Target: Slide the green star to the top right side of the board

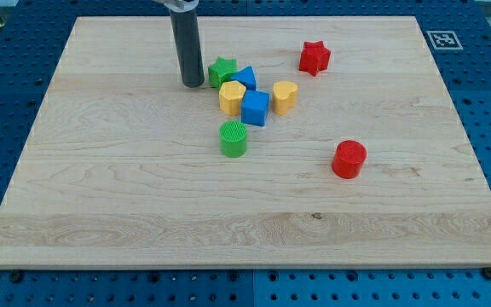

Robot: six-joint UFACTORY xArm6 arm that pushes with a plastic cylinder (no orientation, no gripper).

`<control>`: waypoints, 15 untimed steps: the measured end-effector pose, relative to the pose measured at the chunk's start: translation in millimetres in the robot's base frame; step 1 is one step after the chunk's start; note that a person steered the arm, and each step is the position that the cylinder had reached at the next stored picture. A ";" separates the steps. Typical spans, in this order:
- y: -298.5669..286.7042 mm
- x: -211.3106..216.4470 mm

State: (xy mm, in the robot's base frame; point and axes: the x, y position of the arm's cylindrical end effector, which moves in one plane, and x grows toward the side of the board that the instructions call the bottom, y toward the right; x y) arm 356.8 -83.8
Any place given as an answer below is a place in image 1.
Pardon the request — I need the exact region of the red cylinder block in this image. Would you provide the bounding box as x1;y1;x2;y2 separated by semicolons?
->
332;140;367;179

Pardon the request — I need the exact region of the red star block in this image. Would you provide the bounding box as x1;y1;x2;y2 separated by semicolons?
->
298;41;331;76

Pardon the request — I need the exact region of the green cylinder block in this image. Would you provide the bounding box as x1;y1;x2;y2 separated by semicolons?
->
219;121;247;158

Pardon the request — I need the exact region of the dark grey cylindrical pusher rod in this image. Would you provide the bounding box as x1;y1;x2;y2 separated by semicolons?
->
170;9;205;88

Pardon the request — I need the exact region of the green star block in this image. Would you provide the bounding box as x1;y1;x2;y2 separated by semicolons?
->
208;56;237;89

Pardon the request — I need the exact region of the white fiducial marker tag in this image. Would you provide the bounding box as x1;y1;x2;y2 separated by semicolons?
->
426;30;463;50

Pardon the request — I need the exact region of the blue cube block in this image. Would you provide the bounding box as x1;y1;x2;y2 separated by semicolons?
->
241;90;269;126

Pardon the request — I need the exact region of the white rod mount collar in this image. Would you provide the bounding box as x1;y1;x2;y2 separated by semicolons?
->
153;0;199;12

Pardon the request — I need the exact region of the blue triangle block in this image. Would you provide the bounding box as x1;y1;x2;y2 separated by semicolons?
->
230;66;257;90

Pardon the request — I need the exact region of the yellow heart block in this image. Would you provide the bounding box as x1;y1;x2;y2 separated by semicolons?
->
272;81;298;115

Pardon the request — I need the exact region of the light wooden board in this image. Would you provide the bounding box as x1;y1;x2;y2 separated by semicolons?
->
0;16;491;270

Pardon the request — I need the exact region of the yellow hexagon block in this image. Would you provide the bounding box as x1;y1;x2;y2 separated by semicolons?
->
219;81;246;116

